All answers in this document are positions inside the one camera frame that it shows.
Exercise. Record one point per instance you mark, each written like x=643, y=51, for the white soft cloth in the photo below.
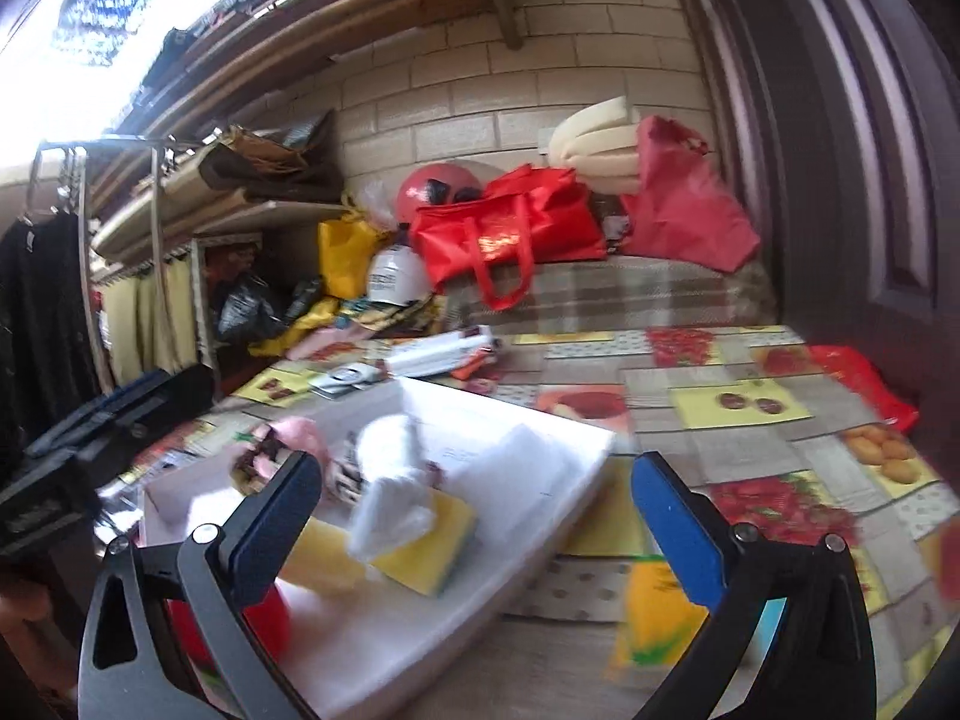
x=394, y=480

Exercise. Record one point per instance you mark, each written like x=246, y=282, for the fruit printed tablecloth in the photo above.
x=750, y=450

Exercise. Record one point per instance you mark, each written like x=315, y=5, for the yellow sponge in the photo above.
x=435, y=540

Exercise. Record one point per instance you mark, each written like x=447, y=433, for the black hanging clothing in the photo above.
x=45, y=322

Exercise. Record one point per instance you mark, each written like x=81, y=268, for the red plastic bag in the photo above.
x=870, y=382
x=682, y=202

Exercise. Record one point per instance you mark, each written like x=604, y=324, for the white plastic jar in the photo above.
x=396, y=279

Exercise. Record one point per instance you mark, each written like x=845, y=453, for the yellow cloth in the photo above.
x=307, y=322

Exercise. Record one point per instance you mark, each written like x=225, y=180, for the brown cardboard pieces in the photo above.
x=270, y=157

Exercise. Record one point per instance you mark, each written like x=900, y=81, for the shelf rack with boards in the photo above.
x=180, y=202

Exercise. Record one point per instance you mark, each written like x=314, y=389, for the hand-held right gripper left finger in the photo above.
x=274, y=532

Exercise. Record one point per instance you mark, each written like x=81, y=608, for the yellow packet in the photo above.
x=660, y=615

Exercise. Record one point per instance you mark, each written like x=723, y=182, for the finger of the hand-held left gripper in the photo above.
x=165, y=405
x=105, y=405

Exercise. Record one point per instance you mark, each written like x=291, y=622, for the brown door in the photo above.
x=840, y=165

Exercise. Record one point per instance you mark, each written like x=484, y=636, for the long white box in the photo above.
x=442, y=352

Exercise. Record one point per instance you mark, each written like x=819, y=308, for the plaid blanket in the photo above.
x=637, y=292

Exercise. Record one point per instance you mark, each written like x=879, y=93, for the small white device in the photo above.
x=346, y=377

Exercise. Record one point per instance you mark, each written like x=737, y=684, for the pink plush toy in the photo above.
x=289, y=439

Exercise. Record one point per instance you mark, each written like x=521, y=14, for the beige curtain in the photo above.
x=150, y=319

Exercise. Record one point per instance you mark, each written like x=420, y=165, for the dark small plush toy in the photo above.
x=343, y=469

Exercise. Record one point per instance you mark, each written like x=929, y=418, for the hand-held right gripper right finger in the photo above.
x=675, y=532

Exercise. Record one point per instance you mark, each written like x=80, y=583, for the red helmet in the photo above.
x=435, y=187

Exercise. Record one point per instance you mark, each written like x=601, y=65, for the yellow bag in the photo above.
x=345, y=251

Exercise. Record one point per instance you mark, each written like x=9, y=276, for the red tote bag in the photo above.
x=510, y=229

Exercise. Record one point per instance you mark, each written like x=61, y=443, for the pink packet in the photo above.
x=319, y=349

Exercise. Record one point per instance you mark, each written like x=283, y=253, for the red soft toy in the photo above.
x=266, y=619

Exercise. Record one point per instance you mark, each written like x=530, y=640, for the black plastic bag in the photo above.
x=244, y=307

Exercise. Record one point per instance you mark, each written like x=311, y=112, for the white foam tray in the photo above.
x=390, y=637

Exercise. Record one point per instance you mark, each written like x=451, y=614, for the cream foam rolls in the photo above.
x=600, y=146

